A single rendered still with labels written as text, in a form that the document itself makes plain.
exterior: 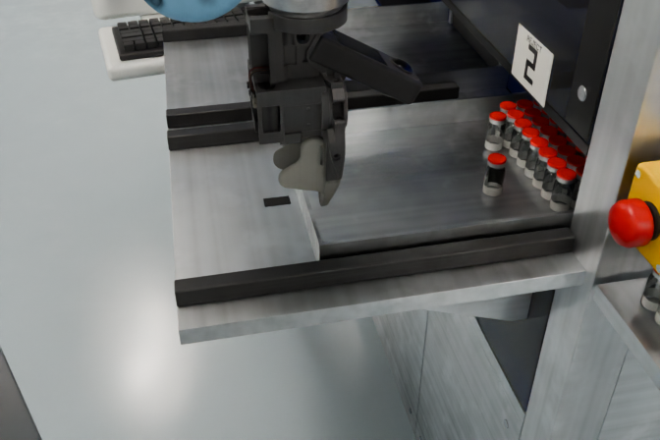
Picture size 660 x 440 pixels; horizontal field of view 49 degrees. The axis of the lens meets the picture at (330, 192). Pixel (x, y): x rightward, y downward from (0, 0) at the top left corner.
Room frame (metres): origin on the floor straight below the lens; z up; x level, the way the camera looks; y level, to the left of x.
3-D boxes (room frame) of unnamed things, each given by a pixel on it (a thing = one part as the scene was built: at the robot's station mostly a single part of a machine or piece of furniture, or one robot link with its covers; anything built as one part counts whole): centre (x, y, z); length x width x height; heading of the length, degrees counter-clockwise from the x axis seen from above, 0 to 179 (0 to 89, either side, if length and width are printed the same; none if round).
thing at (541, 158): (0.73, -0.24, 0.90); 0.18 x 0.02 x 0.05; 12
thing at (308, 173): (0.59, 0.02, 0.97); 0.06 x 0.03 x 0.09; 102
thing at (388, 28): (1.04, -0.06, 0.90); 0.34 x 0.26 x 0.04; 102
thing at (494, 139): (0.78, -0.20, 0.90); 0.02 x 0.02 x 0.05
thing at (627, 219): (0.48, -0.25, 0.99); 0.04 x 0.04 x 0.04; 12
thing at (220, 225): (0.86, -0.03, 0.87); 0.70 x 0.48 x 0.02; 12
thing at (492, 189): (0.69, -0.18, 0.90); 0.02 x 0.02 x 0.04
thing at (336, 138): (0.59, 0.00, 1.01); 0.05 x 0.02 x 0.09; 12
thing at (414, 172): (0.71, -0.13, 0.90); 0.34 x 0.26 x 0.04; 102
